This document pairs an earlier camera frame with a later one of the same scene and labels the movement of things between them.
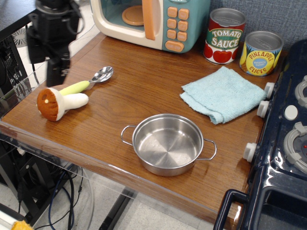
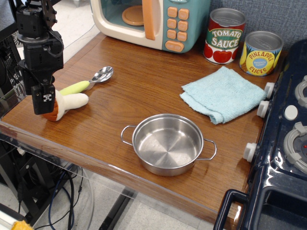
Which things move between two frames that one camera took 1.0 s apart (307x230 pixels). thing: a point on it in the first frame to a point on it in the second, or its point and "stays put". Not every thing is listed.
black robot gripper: [55, 25] to [43, 55]
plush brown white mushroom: [52, 104] stays put
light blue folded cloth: [222, 95] stays put
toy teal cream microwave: [176, 26] stays put
